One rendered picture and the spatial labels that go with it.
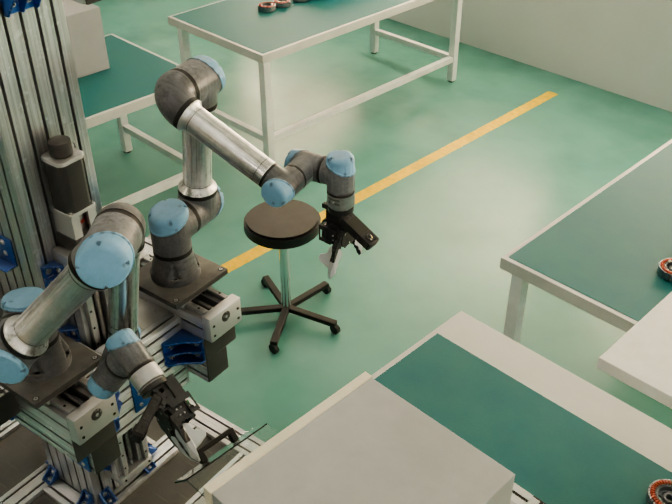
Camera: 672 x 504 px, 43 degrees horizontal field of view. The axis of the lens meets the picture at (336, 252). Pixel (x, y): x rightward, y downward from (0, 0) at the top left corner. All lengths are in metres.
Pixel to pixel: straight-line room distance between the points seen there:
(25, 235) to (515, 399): 1.47
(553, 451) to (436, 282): 1.92
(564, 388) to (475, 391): 0.27
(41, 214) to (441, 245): 2.64
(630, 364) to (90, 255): 1.26
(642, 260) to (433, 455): 1.80
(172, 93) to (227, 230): 2.48
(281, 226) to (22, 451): 1.36
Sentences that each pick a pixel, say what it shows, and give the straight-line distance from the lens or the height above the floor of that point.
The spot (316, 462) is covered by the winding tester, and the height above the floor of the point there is 1.32.
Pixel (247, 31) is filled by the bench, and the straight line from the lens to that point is 5.22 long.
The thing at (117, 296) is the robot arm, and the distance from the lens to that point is 2.12.
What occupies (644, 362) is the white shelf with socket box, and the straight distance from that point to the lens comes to 2.14.
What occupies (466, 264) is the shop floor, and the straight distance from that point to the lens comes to 4.42.
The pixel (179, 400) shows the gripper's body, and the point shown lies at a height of 1.14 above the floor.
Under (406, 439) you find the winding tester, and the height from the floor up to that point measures 1.32.
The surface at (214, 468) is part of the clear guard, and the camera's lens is 2.00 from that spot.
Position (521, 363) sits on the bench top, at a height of 0.75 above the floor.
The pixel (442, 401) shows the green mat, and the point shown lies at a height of 0.75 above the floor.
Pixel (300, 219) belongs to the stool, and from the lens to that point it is 3.70.
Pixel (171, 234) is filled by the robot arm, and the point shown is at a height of 1.22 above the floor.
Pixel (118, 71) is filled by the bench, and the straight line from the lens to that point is 4.79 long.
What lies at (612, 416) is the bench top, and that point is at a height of 0.75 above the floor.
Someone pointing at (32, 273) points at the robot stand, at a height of 1.19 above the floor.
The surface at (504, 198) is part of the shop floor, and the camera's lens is 5.00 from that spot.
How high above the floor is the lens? 2.57
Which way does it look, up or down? 35 degrees down
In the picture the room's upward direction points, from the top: straight up
